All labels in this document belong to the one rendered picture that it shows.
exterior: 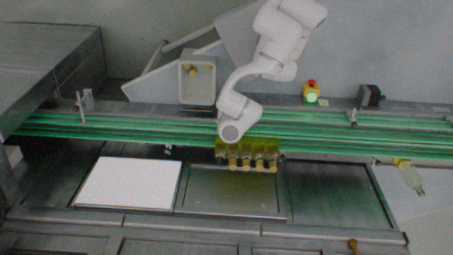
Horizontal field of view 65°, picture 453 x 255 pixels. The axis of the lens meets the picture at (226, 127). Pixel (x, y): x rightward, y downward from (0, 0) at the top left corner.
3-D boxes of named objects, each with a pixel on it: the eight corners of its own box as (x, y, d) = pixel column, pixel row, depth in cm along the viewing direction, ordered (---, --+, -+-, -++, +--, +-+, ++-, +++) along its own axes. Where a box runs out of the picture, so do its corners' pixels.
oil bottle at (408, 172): (393, 161, 181) (413, 198, 159) (397, 153, 178) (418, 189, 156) (403, 163, 182) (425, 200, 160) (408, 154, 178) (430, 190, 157)
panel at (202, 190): (99, 159, 177) (70, 210, 148) (98, 154, 175) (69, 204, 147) (279, 170, 175) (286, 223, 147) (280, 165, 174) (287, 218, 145)
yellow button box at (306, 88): (301, 94, 178) (302, 101, 171) (303, 81, 173) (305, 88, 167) (314, 95, 177) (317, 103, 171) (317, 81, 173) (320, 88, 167)
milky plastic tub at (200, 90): (182, 95, 181) (179, 103, 173) (180, 54, 168) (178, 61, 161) (216, 97, 180) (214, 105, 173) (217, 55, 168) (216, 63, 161)
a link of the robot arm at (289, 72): (288, 71, 148) (294, 88, 135) (257, 65, 147) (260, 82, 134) (294, 49, 143) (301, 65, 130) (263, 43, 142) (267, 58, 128)
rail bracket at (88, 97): (92, 105, 183) (74, 129, 164) (86, 75, 174) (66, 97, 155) (101, 105, 183) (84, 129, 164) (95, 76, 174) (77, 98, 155)
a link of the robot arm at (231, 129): (238, 95, 103) (266, 111, 104) (238, 88, 113) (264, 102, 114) (213, 137, 107) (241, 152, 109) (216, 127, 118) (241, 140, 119)
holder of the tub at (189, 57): (182, 104, 184) (180, 112, 177) (181, 54, 169) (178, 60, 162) (216, 106, 184) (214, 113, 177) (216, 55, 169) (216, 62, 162)
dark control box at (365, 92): (356, 98, 177) (360, 106, 170) (359, 83, 173) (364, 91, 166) (372, 98, 177) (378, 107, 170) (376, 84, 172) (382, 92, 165)
